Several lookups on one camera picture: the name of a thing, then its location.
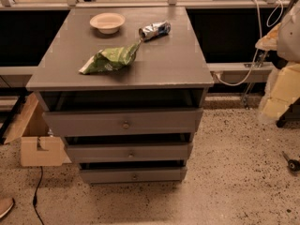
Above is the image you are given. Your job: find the wooden board structure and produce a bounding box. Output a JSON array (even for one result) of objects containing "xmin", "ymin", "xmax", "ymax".
[{"xmin": 4, "ymin": 94, "xmax": 69, "ymax": 167}]

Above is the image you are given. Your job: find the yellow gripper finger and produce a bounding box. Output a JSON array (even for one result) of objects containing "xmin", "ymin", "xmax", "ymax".
[
  {"xmin": 260, "ymin": 63, "xmax": 300, "ymax": 120},
  {"xmin": 255, "ymin": 22, "xmax": 281, "ymax": 51}
]

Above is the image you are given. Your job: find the black floor cable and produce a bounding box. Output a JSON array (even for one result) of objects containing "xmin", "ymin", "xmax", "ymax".
[{"xmin": 32, "ymin": 166, "xmax": 45, "ymax": 225}]

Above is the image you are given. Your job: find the white paper bowl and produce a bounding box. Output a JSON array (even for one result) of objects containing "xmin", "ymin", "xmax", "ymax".
[{"xmin": 90, "ymin": 13, "xmax": 126, "ymax": 35}]

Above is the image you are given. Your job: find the green chip bag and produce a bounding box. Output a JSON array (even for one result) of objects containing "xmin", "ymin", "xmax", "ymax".
[{"xmin": 79, "ymin": 40, "xmax": 142, "ymax": 75}]

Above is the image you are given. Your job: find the shoe tip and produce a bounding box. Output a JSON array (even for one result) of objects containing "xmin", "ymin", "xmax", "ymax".
[{"xmin": 0, "ymin": 198, "xmax": 14, "ymax": 218}]

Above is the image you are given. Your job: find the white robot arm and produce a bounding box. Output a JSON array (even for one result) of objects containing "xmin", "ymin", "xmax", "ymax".
[{"xmin": 255, "ymin": 6, "xmax": 300, "ymax": 121}]

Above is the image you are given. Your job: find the crushed silver blue can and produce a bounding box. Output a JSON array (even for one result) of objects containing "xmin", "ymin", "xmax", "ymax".
[{"xmin": 139, "ymin": 21, "xmax": 171, "ymax": 41}]

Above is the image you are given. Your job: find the grey top drawer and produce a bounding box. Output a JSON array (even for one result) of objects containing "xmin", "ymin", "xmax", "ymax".
[{"xmin": 43, "ymin": 109, "xmax": 203, "ymax": 137}]

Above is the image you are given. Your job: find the white hanging cable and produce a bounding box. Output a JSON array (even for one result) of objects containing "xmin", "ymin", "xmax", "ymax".
[{"xmin": 215, "ymin": 0, "xmax": 285, "ymax": 87}]

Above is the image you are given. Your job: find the black caster wheel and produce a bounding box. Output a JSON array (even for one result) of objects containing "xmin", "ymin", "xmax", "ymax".
[{"xmin": 282, "ymin": 152, "xmax": 300, "ymax": 172}]

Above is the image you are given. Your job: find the grey middle drawer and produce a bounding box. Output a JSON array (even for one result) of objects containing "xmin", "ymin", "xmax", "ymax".
[{"xmin": 67, "ymin": 142, "xmax": 193, "ymax": 163}]

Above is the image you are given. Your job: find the grey drawer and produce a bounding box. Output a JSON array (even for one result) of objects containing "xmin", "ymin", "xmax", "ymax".
[
  {"xmin": 43, "ymin": 109, "xmax": 203, "ymax": 137},
  {"xmin": 80, "ymin": 167, "xmax": 187, "ymax": 184},
  {"xmin": 67, "ymin": 142, "xmax": 193, "ymax": 163}
]

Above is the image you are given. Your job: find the slanted metal pole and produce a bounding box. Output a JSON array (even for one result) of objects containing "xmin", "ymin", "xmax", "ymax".
[{"xmin": 241, "ymin": 51, "xmax": 269, "ymax": 109}]

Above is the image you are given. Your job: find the grey bottom drawer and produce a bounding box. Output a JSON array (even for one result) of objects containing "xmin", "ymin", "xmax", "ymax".
[{"xmin": 80, "ymin": 167, "xmax": 187, "ymax": 184}]

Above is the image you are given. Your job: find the grey metal rail frame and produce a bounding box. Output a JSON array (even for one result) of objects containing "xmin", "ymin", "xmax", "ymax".
[{"xmin": 1, "ymin": 0, "xmax": 292, "ymax": 91}]

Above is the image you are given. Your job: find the grey drawer cabinet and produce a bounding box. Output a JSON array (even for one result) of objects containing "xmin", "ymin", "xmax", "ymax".
[{"xmin": 27, "ymin": 7, "xmax": 213, "ymax": 184}]

